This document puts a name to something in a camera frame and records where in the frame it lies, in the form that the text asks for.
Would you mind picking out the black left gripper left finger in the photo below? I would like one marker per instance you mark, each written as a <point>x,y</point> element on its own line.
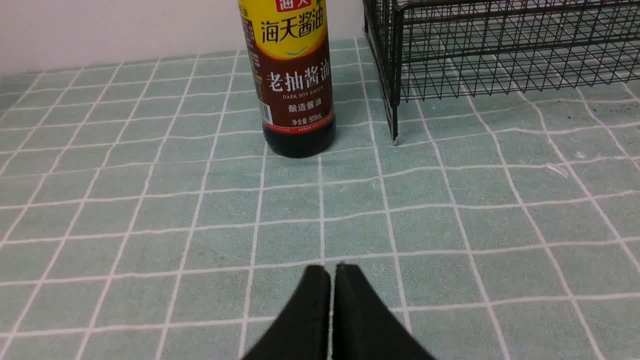
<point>301,330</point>

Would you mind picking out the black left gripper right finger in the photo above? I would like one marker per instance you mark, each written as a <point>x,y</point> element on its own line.
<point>363,326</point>

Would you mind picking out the dark soy sauce bottle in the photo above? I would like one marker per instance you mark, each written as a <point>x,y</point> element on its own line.
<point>288,46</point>

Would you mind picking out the green checkered tablecloth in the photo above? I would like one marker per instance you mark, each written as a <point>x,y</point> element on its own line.
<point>143,216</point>

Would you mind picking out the black wire mesh shelf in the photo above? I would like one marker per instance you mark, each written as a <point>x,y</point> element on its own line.
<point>435,49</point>

